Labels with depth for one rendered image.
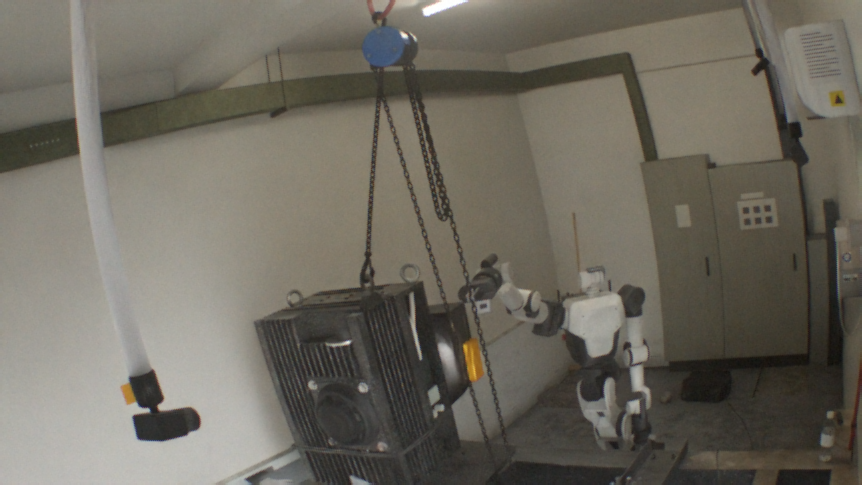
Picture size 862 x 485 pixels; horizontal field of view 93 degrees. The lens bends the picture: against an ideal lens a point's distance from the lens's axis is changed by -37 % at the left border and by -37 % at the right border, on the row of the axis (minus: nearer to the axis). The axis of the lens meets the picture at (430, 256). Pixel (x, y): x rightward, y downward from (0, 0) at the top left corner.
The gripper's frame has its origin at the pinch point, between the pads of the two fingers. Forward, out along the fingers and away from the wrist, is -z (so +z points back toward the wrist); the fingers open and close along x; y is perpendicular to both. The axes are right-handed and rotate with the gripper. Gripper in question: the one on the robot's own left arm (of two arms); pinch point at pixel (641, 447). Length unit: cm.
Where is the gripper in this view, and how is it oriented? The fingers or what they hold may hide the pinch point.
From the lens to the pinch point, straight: 287.9
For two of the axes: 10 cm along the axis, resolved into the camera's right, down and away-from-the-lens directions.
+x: 0.3, -1.5, -9.9
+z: -1.5, -9.8, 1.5
